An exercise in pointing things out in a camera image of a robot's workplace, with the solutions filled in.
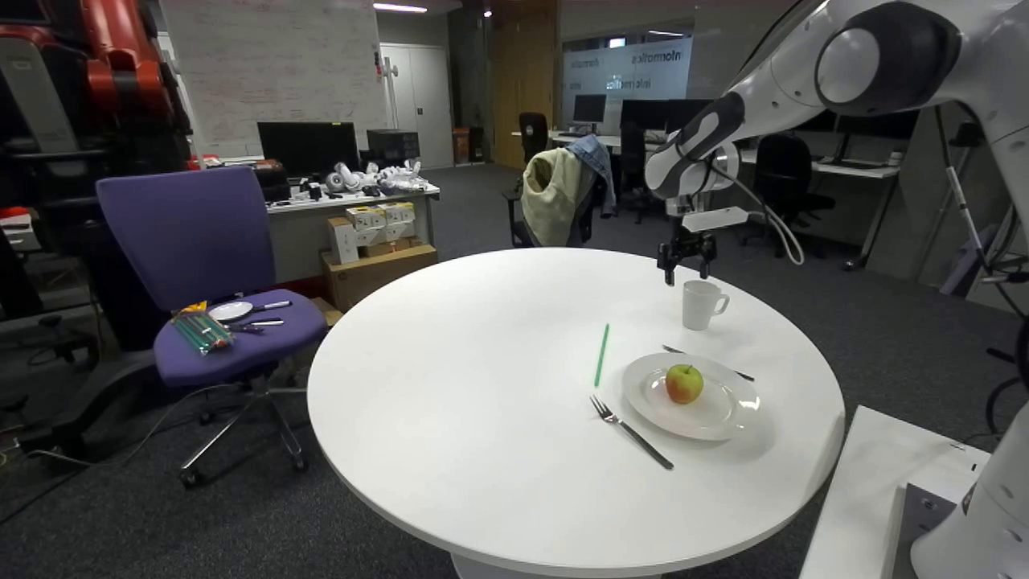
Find green striped pack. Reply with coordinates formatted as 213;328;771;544
170;308;234;360

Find white round plate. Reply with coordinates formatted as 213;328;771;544
621;351;764;444

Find beige jacket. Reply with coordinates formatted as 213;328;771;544
521;145;604;248

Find dark background monitor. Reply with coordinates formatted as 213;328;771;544
616;96;733;156

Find white ceramic mug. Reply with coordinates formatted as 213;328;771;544
678;278;733;335

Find large black monitor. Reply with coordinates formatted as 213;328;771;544
254;119;362;181

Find green apple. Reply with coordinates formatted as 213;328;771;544
661;360;706;410

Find brown cardboard box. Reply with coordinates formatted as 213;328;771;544
317;243;445;315

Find grey base plate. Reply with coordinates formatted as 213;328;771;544
888;481;974;579

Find black handled fork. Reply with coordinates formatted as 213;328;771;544
584;392;678;472

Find blue jacket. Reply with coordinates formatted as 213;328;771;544
572;135;621;214

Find white clutter pile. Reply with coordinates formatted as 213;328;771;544
287;159;429;202

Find white background desk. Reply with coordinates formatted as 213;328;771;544
737;147;910;270

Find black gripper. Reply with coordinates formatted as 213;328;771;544
656;235;721;290

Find plain white box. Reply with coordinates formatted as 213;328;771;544
323;214;362;266

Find white robot base platform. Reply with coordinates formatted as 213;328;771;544
801;404;992;579

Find red industrial robot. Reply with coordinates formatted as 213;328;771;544
0;0;196;174

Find black chair with jacket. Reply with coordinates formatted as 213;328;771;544
505;147;621;250

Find purple office chair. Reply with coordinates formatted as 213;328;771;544
93;166;330;493

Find green straw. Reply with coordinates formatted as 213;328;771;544
590;322;614;391

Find brown wooden door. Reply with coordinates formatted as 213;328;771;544
490;9;559;174

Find white yellow carton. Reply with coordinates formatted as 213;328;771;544
348;202;392;260
379;200;422;250

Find small white dish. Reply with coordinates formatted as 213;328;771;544
207;298;258;324

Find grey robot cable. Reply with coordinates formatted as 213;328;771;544
717;159;806;266

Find white office desk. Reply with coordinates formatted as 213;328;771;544
261;181;445;286

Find small black monitor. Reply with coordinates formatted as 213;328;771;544
362;130;425;170

